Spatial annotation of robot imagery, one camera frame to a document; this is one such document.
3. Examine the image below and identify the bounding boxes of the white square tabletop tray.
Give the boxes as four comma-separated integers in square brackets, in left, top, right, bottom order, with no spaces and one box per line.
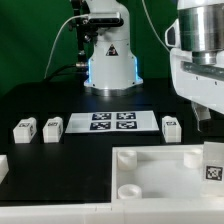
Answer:
[112,145,216,201]

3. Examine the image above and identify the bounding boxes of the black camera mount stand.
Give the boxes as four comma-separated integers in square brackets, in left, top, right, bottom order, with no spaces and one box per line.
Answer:
[70,0,96,81]

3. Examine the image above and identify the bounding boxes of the white cable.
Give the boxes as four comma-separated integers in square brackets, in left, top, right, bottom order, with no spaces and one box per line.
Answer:
[43,13,90,80]

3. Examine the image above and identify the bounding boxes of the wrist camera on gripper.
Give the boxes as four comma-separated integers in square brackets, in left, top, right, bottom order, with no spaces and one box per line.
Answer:
[165,19,180,48]

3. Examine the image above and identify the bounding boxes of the black cable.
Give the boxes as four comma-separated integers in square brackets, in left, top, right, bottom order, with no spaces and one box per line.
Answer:
[41,63,89,84]

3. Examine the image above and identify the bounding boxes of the white front fence bar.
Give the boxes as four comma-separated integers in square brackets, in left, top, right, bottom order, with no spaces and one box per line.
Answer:
[0,204,224,224]

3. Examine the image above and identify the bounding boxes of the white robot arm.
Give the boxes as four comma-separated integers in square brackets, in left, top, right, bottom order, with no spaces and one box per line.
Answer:
[84,0,224,120]

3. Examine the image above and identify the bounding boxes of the white sheet with fiducial tags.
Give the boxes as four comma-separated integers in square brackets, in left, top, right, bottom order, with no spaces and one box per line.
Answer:
[66,111,159,133]

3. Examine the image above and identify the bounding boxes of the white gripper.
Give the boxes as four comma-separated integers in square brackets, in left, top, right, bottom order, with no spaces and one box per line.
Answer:
[170,48,224,132]

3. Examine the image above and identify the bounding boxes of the white block left edge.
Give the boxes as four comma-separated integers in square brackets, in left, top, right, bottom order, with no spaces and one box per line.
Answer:
[0,155,9,184]

